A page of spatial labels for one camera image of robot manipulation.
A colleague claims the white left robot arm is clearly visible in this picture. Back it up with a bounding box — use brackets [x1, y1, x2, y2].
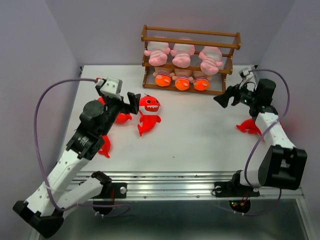
[12, 92, 141, 239]

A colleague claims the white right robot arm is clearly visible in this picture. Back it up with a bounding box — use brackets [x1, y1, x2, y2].
[213, 78, 308, 195]

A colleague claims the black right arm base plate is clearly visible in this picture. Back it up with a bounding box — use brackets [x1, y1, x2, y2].
[212, 181, 259, 198]

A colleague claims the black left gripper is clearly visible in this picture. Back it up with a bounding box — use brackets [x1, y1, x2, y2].
[98, 85, 142, 135]

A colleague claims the boy doll from corner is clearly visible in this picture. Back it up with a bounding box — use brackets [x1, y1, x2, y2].
[193, 71, 212, 92]

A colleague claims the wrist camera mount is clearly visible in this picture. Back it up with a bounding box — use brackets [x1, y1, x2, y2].
[95, 77, 123, 99]
[238, 67, 257, 87]

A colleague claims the boy doll black hair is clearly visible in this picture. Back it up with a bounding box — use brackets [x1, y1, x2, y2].
[153, 66, 175, 87]

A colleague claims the pink pig plush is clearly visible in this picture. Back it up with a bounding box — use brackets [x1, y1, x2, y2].
[143, 41, 171, 67]
[198, 46, 223, 76]
[170, 43, 195, 69]

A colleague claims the red shark plush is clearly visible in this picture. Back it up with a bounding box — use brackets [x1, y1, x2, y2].
[98, 135, 111, 158]
[236, 118, 285, 142]
[97, 96, 132, 125]
[137, 94, 162, 137]

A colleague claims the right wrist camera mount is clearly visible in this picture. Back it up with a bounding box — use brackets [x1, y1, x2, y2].
[238, 67, 257, 87]

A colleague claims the boy doll face up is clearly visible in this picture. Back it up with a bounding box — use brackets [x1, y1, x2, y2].
[172, 69, 194, 91]

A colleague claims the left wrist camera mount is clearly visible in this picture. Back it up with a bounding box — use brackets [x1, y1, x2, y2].
[95, 77, 123, 99]

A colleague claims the aluminium rail frame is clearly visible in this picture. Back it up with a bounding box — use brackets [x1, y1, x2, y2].
[41, 65, 311, 240]

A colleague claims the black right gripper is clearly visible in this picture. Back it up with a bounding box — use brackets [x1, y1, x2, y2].
[212, 79, 258, 108]

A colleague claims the wooden three-tier shelf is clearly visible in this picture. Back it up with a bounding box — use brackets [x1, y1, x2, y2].
[140, 24, 242, 95]

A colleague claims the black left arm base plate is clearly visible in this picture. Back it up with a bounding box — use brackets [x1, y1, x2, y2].
[92, 182, 128, 199]

